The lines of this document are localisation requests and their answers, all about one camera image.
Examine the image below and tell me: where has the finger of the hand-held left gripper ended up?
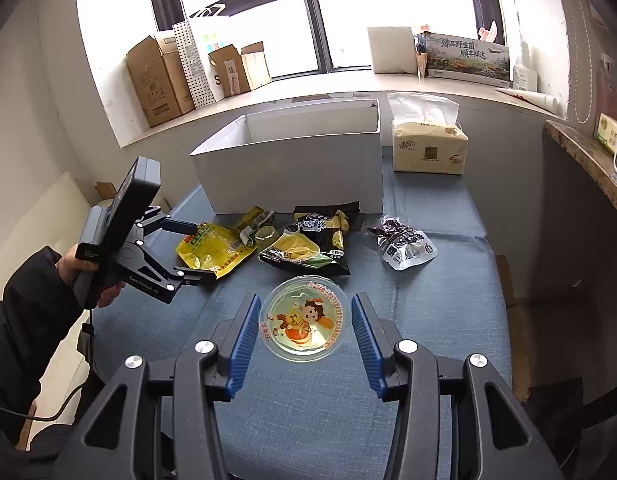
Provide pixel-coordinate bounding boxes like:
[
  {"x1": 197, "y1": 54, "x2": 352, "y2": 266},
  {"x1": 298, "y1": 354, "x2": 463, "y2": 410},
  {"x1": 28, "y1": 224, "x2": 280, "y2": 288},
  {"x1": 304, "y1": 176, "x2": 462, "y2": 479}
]
[
  {"x1": 136, "y1": 207, "x2": 199, "y2": 238},
  {"x1": 171, "y1": 266, "x2": 218, "y2": 288}
]

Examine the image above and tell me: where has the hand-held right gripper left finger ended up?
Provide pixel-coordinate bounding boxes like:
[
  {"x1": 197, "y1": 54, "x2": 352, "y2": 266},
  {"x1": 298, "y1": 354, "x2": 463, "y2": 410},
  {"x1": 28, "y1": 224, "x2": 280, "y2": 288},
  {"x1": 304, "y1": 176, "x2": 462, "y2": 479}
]
[{"x1": 58, "y1": 294, "x2": 262, "y2": 480}]

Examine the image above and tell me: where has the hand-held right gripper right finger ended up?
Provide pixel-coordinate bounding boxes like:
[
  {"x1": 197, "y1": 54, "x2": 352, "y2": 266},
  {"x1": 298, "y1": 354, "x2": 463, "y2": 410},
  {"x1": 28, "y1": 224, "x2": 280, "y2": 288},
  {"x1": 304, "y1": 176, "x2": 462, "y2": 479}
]
[{"x1": 351, "y1": 294, "x2": 564, "y2": 480}]

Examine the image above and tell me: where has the yellow snack pouch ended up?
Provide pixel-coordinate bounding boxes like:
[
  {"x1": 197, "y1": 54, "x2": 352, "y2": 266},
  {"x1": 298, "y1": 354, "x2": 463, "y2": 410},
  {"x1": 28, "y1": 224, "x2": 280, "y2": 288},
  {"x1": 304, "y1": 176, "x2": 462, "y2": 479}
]
[{"x1": 176, "y1": 222, "x2": 256, "y2": 280}]

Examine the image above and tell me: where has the cartoon lid jelly cup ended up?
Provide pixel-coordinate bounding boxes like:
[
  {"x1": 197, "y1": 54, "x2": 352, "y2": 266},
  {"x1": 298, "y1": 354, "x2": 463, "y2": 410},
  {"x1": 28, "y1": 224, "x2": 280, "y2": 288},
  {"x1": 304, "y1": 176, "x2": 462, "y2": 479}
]
[{"x1": 258, "y1": 275, "x2": 351, "y2": 362}]

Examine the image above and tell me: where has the black yellow chips packet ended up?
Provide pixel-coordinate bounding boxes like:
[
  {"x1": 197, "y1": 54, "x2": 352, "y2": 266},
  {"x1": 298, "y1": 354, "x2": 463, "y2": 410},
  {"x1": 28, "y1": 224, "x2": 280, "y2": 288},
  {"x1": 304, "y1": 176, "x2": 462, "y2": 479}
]
[{"x1": 258, "y1": 204, "x2": 361, "y2": 277}]

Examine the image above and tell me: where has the white cardboard box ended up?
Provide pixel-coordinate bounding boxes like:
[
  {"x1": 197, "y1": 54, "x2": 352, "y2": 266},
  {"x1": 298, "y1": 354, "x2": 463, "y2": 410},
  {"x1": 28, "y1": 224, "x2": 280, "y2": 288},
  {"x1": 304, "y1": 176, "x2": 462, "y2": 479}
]
[{"x1": 189, "y1": 98, "x2": 384, "y2": 215}]

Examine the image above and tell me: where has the person's left forearm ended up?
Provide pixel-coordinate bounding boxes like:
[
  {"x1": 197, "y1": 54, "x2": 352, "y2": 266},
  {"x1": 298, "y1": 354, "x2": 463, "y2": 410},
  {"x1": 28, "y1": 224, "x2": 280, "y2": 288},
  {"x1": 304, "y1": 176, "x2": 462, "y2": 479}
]
[{"x1": 0, "y1": 247, "x2": 96, "y2": 441}]

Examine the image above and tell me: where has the clear packet of dark snacks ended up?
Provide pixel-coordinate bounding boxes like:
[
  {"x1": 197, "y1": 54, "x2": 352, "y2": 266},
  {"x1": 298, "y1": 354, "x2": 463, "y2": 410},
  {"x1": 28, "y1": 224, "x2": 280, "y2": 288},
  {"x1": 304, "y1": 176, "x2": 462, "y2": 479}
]
[{"x1": 364, "y1": 215, "x2": 437, "y2": 272}]

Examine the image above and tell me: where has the person's left hand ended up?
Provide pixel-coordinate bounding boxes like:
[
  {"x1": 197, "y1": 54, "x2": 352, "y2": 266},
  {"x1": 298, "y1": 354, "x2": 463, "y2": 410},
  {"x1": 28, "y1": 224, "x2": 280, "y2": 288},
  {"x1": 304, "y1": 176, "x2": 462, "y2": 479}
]
[{"x1": 58, "y1": 242, "x2": 126, "y2": 310}]

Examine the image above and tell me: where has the cream sofa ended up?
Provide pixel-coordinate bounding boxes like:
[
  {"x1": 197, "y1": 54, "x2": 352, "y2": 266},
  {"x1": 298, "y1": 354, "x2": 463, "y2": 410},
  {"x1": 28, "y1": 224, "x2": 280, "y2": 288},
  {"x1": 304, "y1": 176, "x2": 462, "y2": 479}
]
[{"x1": 0, "y1": 170, "x2": 119, "y2": 411}]

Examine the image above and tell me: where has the yellow green barcode packet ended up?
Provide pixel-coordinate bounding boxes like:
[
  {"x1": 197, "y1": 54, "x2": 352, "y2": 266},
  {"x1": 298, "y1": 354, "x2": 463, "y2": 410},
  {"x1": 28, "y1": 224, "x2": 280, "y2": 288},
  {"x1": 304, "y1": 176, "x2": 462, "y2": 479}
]
[{"x1": 237, "y1": 205, "x2": 276, "y2": 233}]

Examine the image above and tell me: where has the small clear jelly cup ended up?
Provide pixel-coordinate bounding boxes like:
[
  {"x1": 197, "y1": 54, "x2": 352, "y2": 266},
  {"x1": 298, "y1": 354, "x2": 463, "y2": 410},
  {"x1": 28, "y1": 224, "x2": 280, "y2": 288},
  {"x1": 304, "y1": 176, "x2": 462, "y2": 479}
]
[{"x1": 255, "y1": 225, "x2": 282, "y2": 251}]

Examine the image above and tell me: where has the blue tablecloth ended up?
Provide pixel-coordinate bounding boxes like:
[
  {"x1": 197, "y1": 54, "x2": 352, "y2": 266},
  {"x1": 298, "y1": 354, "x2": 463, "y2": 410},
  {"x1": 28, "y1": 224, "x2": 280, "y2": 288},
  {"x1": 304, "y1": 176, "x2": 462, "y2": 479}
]
[{"x1": 91, "y1": 145, "x2": 514, "y2": 480}]

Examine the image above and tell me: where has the tall brown cardboard box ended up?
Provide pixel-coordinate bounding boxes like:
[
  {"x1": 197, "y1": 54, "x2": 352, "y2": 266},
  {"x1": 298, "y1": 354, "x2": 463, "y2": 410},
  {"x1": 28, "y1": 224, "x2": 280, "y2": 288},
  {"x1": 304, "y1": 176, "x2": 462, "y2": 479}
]
[{"x1": 126, "y1": 35, "x2": 195, "y2": 128}]

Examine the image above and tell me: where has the dotted white paper bag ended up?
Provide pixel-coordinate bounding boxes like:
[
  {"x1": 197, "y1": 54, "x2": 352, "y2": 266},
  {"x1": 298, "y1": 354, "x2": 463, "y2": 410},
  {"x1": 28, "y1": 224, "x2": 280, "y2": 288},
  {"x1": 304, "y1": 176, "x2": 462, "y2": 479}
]
[{"x1": 172, "y1": 4, "x2": 229, "y2": 109}]

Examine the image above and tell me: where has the small open cardboard box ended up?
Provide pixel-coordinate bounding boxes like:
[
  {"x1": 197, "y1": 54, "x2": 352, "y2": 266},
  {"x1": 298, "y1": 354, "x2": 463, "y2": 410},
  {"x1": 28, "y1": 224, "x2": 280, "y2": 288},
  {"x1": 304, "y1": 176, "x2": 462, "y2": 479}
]
[{"x1": 207, "y1": 41, "x2": 272, "y2": 98}]

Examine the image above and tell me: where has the tissue pack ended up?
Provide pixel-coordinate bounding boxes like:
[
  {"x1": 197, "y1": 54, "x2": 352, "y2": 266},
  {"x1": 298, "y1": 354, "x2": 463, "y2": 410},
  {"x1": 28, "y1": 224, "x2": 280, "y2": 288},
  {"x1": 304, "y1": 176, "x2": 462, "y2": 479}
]
[{"x1": 387, "y1": 92, "x2": 469, "y2": 176}]

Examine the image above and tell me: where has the white box on windowsill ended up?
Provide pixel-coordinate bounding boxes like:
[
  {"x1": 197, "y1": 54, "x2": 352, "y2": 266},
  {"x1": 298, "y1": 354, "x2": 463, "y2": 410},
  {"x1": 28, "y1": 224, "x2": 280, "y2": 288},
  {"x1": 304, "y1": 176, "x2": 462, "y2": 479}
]
[{"x1": 367, "y1": 26, "x2": 421, "y2": 73}]

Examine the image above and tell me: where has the brown stone counter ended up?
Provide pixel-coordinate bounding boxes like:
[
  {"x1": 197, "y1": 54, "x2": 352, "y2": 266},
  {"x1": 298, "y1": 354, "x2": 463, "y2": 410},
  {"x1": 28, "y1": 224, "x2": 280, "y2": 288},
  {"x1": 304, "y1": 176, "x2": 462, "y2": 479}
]
[{"x1": 543, "y1": 120, "x2": 617, "y2": 231}]

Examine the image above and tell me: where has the white tube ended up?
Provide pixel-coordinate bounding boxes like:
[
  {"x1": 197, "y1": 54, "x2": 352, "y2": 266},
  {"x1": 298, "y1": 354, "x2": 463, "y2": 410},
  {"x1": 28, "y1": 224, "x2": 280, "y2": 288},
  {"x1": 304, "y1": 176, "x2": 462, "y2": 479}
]
[{"x1": 495, "y1": 87, "x2": 559, "y2": 113}]

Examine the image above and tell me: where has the landscape printed box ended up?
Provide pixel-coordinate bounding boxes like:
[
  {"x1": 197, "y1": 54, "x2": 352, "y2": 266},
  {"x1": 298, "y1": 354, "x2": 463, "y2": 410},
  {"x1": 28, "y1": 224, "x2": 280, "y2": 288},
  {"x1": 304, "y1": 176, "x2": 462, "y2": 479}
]
[{"x1": 425, "y1": 32, "x2": 511, "y2": 88}]

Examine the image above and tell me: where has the white bottle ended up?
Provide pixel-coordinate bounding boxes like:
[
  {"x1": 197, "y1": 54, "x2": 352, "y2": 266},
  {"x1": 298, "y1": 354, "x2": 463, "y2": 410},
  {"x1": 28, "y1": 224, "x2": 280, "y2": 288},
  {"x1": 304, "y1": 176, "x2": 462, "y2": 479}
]
[{"x1": 513, "y1": 42, "x2": 538, "y2": 92}]

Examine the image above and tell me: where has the green beige carton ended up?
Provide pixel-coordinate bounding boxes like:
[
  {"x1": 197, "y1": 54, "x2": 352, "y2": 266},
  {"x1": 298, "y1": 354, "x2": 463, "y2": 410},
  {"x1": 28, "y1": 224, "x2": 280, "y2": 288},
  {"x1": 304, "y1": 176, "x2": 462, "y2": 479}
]
[{"x1": 595, "y1": 112, "x2": 617, "y2": 158}]

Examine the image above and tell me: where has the black cable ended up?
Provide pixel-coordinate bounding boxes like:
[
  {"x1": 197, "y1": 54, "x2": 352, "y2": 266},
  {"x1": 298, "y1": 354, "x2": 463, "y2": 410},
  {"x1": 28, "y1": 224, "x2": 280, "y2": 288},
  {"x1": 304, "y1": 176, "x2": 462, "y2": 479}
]
[{"x1": 0, "y1": 307, "x2": 96, "y2": 420}]

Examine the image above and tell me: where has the black window frame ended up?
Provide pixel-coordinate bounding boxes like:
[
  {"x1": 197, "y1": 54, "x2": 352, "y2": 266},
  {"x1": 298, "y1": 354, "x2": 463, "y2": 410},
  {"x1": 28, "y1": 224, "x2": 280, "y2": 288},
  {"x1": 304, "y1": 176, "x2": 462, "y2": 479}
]
[{"x1": 143, "y1": 0, "x2": 511, "y2": 73}]

